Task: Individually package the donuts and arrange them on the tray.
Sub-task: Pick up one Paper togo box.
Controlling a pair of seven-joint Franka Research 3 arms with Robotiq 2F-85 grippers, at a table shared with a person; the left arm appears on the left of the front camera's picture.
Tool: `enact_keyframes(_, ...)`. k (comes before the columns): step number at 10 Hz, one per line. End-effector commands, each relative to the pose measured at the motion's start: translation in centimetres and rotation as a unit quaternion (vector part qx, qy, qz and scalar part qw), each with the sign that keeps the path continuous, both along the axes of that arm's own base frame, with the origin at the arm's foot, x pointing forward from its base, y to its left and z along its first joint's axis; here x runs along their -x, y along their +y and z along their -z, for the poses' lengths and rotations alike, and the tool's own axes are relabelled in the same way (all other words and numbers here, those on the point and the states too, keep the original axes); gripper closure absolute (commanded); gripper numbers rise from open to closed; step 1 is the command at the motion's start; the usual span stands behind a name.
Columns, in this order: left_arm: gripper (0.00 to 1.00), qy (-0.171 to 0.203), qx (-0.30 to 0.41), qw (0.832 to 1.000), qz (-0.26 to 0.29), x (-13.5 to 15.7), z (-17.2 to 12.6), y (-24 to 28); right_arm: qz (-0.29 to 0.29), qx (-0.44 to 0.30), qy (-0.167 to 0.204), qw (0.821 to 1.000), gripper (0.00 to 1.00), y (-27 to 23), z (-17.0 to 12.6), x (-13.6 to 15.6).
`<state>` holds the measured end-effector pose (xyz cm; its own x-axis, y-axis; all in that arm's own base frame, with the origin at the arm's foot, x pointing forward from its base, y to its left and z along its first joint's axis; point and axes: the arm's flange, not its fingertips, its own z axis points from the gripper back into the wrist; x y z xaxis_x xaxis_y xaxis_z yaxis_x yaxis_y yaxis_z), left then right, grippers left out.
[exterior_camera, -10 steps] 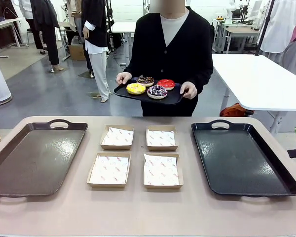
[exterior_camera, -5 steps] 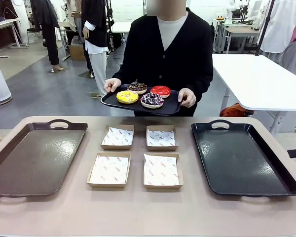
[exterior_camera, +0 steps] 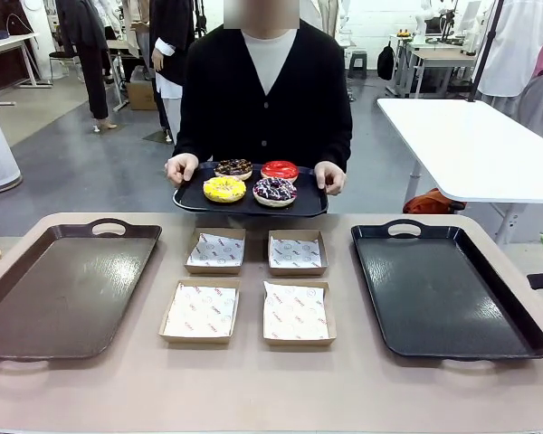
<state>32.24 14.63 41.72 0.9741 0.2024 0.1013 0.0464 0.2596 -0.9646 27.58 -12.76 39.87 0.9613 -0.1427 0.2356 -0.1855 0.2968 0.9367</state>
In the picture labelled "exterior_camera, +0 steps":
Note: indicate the black round stool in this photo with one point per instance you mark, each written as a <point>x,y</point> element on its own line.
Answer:
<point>63,55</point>

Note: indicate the black stand pole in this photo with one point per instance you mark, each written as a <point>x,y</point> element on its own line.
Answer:
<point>485,50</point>

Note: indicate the brown cardboard food box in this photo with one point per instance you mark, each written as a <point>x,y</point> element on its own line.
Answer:
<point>194,340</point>
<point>298,342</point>
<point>215,270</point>
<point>298,272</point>

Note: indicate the white side table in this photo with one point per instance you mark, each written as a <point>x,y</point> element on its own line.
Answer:
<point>479,144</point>

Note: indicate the beige hanging coat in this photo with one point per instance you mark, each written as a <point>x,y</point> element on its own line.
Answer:
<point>328,18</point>

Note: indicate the person's left forearm black sleeve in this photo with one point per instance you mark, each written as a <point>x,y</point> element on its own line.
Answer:
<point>339,140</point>

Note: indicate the person's left hand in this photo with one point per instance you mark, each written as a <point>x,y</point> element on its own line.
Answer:
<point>332,177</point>

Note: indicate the grey plastic stool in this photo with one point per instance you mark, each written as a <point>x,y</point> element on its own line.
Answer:
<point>357,61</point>

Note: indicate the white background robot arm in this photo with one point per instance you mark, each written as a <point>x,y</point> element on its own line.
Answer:
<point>423,20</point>

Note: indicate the black backpack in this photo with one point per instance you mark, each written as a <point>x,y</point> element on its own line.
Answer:
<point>385,61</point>

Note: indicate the purple donut with white drizzle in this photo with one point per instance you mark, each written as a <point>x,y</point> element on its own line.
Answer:
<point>264,194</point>

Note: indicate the cardboard carton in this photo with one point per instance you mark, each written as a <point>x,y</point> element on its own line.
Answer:
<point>141,95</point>

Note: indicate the white desk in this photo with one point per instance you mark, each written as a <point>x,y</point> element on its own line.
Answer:
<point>9,43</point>

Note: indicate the grey garment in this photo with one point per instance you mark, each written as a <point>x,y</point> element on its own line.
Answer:
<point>538,101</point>

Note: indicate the red glazed donut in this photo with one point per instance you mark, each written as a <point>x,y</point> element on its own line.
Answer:
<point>271,172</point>

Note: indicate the small black serving tray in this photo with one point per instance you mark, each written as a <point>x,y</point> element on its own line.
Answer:
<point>253,209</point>

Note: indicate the hanging white shirt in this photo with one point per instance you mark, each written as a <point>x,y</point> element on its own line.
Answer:
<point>520,45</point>

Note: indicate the grey workbench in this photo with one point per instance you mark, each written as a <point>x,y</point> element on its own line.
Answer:
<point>439,56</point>

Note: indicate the person's right hand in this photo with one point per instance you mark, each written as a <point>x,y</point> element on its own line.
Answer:
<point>181,168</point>

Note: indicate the chocolate donut with nut sprinkles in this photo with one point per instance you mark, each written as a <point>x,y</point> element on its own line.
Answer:
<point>226,171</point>

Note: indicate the person in black cardigan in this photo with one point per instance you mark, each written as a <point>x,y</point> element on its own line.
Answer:
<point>235,104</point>

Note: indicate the orange bag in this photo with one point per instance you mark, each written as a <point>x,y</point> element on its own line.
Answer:
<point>427,202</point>

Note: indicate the yellow glazed sprinkled donut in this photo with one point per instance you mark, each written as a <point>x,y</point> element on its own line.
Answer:
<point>215,192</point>

